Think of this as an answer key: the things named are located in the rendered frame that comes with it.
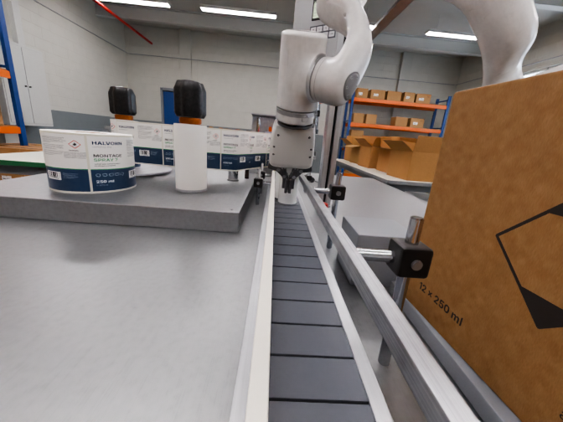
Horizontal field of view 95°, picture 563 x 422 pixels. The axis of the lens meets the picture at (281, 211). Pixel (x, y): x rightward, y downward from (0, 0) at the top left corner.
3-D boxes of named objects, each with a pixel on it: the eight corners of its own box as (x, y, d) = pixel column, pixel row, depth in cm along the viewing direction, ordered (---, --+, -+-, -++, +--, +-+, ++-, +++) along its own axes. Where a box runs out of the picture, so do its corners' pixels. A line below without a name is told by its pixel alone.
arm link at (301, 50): (327, 110, 54) (293, 100, 59) (341, 33, 47) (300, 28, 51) (303, 116, 49) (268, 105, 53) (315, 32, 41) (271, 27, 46)
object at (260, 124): (250, 168, 133) (252, 115, 126) (276, 171, 134) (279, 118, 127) (247, 172, 120) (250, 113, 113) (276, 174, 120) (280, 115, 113)
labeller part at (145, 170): (111, 163, 115) (111, 161, 115) (183, 169, 116) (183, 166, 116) (54, 173, 85) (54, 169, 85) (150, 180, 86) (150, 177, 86)
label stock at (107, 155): (148, 182, 83) (146, 136, 79) (108, 196, 64) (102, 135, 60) (86, 177, 83) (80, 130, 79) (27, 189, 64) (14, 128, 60)
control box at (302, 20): (302, 72, 95) (308, 12, 89) (348, 69, 86) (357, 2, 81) (288, 64, 86) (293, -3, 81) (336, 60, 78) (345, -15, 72)
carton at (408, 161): (373, 172, 258) (379, 134, 247) (420, 176, 265) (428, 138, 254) (396, 180, 218) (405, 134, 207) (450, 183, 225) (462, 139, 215)
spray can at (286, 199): (277, 200, 74) (283, 125, 68) (295, 202, 74) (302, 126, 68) (277, 205, 69) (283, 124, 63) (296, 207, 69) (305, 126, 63)
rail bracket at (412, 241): (327, 348, 29) (349, 208, 25) (390, 352, 30) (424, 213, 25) (333, 373, 26) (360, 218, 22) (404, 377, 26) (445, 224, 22)
